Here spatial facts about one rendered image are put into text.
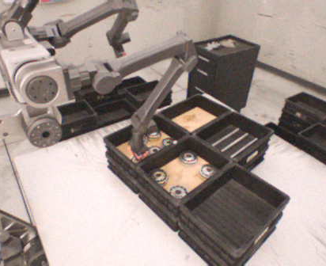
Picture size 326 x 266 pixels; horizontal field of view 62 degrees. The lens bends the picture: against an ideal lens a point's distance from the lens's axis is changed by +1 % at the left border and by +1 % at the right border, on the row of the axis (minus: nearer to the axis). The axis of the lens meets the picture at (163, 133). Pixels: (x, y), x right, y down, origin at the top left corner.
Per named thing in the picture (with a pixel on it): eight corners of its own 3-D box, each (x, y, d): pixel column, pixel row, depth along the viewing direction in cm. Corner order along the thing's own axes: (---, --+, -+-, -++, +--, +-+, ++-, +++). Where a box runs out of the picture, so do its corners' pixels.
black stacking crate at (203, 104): (189, 150, 159) (191, 134, 152) (156, 127, 176) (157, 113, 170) (229, 125, 181) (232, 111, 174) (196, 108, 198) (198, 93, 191)
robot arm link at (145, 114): (177, 41, 111) (193, 55, 106) (185, 46, 115) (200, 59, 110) (126, 119, 129) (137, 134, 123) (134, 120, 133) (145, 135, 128)
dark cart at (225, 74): (208, 131, 313) (220, 55, 259) (184, 113, 342) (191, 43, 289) (243, 115, 341) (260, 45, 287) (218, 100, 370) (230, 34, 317)
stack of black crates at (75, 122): (61, 170, 236) (49, 128, 209) (51, 151, 256) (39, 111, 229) (103, 153, 254) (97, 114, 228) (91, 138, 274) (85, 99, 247)
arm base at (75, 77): (61, 91, 93) (53, 57, 86) (84, 85, 97) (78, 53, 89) (70, 101, 87) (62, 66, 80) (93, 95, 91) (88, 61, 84)
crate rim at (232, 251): (236, 260, 96) (237, 256, 95) (177, 207, 114) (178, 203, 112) (290, 200, 118) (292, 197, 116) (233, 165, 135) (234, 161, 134)
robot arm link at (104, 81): (186, 22, 106) (202, 35, 101) (183, 51, 117) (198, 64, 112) (81, 63, 92) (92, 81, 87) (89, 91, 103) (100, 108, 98)
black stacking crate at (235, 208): (232, 272, 102) (237, 256, 95) (176, 221, 119) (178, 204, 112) (283, 214, 124) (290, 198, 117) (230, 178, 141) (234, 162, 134)
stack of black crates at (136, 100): (140, 139, 273) (138, 101, 246) (126, 125, 293) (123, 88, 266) (171, 127, 292) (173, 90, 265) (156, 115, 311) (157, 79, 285)
